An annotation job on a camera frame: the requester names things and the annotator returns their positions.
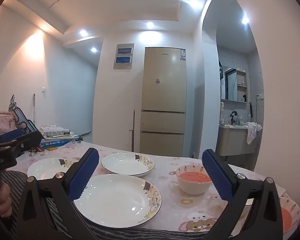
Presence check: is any pink cartoon printed tablecloth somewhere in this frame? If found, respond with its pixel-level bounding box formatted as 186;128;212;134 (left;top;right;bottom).
6;140;300;233

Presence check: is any white towel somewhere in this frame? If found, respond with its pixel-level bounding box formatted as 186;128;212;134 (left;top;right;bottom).
245;122;262;145

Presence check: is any grey striped cloth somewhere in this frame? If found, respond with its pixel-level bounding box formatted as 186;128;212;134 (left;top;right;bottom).
0;171;230;240

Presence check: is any pink strawberry print bowl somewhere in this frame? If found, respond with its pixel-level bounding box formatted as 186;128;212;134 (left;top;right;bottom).
277;196;300;233
175;165;213;196

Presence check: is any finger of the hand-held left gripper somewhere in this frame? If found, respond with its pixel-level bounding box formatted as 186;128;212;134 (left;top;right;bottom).
0;129;26;144
0;131;44;157

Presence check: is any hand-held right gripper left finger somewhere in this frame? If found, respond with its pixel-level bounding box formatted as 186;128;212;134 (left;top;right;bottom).
16;147;100;240

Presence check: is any beige vanity cabinet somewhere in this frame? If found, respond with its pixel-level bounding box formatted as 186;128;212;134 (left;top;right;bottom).
216;125;257;157

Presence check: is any blue book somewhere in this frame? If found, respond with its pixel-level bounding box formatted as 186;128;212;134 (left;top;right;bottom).
41;135;80;150

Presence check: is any beige refrigerator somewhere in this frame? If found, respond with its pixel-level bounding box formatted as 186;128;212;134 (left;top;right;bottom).
139;47;187;158

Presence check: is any white cartoon print plate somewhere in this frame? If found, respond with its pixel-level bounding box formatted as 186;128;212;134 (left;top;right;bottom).
101;153;155;176
73;174;162;228
27;158;77;180

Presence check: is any pink patterned bag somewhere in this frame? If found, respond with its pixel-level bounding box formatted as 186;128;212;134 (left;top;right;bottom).
0;112;17;137

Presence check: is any blue cartoon cutout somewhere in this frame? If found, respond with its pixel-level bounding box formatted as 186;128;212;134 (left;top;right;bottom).
9;95;37;133

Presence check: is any grey wall panel box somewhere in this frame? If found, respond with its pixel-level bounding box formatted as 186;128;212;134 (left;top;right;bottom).
113;43;135;70

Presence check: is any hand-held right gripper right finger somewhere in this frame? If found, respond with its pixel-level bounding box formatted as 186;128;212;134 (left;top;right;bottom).
202;149;283;240

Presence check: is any person's left hand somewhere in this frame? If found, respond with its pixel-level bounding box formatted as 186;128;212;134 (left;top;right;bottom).
0;182;13;218

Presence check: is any bathroom mirror cabinet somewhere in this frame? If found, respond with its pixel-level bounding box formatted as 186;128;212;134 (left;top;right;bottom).
221;66;248;103

